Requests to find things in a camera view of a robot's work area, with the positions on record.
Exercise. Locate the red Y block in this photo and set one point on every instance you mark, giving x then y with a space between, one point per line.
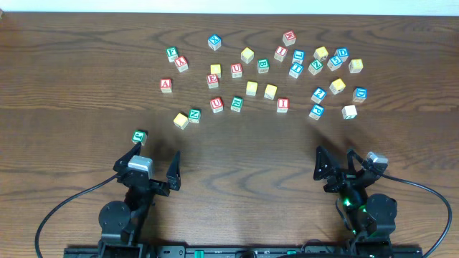
181 64

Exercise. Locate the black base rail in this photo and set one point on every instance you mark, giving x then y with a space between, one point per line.
233 252

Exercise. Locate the blue L block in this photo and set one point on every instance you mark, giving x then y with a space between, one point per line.
298 56

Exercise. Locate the plain white wooden block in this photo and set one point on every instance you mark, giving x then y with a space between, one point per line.
349 112

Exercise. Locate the yellow block top right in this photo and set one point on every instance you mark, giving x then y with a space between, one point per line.
321 54

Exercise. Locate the red W block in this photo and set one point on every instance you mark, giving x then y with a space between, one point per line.
289 38

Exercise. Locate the yellow block centre left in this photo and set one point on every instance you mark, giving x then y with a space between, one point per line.
251 88

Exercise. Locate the yellow B block far right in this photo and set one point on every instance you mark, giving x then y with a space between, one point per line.
356 66

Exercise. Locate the yellow block right middle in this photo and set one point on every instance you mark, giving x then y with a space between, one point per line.
337 86

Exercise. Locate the blue 2 block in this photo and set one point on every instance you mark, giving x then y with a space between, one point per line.
318 95

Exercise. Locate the green N block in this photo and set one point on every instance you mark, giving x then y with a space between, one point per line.
194 116

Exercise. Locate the yellow block centre right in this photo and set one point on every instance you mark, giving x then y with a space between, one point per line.
270 91

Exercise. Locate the blue P block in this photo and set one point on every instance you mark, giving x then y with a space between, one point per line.
316 112

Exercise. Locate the red U block lower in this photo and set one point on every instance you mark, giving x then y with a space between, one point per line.
216 105

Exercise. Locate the red U block upper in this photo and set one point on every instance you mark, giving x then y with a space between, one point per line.
236 70

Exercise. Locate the red A block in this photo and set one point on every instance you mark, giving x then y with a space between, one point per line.
166 85

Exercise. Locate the blue D block upper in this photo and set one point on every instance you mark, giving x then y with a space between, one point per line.
342 53

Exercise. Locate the yellow 2 block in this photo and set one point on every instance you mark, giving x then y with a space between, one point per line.
181 121

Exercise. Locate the green R block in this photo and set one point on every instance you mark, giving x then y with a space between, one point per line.
237 103

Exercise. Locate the red u block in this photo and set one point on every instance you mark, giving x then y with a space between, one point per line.
216 105
236 70

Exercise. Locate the green Z block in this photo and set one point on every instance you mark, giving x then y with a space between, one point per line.
315 67

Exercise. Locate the red i block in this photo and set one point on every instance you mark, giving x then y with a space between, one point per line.
283 105
280 53

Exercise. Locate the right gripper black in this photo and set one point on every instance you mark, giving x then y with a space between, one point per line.
346 183

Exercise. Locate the blue d block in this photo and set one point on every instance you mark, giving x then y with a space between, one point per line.
342 53
360 94

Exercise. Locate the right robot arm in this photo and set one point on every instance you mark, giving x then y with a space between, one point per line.
370 218

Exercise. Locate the blue D block right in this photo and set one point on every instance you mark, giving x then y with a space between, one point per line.
360 94

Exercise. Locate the green J block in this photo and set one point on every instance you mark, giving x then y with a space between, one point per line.
139 136

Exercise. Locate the yellow block upper left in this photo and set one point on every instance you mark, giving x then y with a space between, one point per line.
216 69

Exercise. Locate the red E block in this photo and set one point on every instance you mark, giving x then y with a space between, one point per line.
212 81

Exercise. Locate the blue T block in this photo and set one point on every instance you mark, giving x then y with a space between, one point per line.
296 70

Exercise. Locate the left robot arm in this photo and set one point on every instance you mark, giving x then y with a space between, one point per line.
121 221

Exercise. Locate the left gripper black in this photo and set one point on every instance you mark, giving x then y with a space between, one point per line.
152 183

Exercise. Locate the green F block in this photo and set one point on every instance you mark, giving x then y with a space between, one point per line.
172 53

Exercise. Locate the blue S block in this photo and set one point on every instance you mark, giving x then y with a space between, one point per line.
334 63

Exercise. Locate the green B block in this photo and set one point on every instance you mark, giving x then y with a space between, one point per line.
263 65

